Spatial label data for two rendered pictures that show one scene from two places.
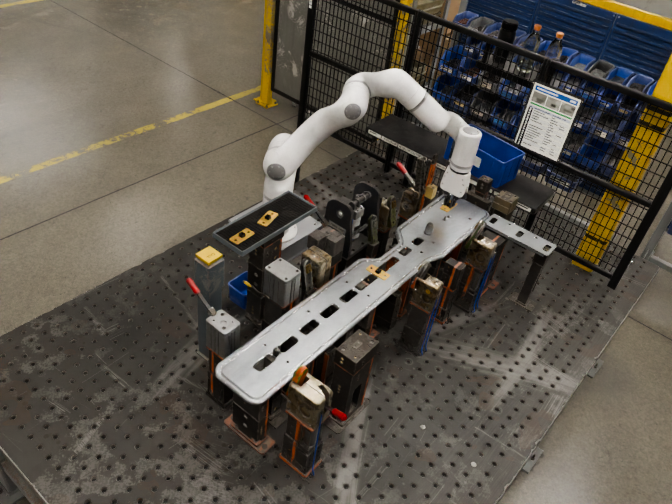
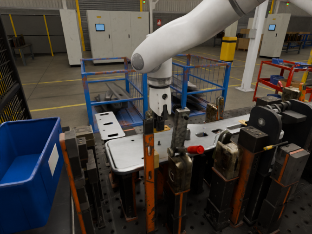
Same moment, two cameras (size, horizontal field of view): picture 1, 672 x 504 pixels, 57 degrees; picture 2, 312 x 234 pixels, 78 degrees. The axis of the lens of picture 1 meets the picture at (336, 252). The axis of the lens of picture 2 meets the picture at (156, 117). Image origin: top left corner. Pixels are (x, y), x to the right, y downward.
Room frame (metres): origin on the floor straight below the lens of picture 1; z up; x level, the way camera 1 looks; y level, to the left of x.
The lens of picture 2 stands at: (2.62, -0.06, 1.42)
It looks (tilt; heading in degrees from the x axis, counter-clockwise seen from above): 25 degrees down; 214
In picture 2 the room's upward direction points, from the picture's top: straight up
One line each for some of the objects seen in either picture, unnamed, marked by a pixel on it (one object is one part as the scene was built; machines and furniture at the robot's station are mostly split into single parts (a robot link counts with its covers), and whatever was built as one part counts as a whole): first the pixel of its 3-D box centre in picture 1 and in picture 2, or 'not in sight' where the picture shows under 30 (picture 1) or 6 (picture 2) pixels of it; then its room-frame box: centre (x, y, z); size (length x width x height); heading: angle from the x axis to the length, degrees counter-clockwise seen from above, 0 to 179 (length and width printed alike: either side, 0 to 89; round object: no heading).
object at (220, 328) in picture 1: (222, 360); not in sight; (1.28, 0.30, 0.88); 0.11 x 0.10 x 0.36; 57
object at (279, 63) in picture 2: not in sight; (282, 90); (-1.09, -0.05, 0.49); 0.81 x 0.47 x 0.97; 40
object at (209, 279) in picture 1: (209, 308); not in sight; (1.45, 0.39, 0.92); 0.08 x 0.08 x 0.44; 57
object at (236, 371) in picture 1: (376, 277); (249, 123); (1.66, -0.15, 1.00); 1.38 x 0.22 x 0.02; 147
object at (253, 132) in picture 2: not in sight; (242, 180); (1.99, -0.10, 0.91); 0.07 x 0.05 x 0.42; 57
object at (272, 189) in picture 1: (281, 165); not in sight; (2.12, 0.27, 1.10); 0.19 x 0.12 x 0.24; 179
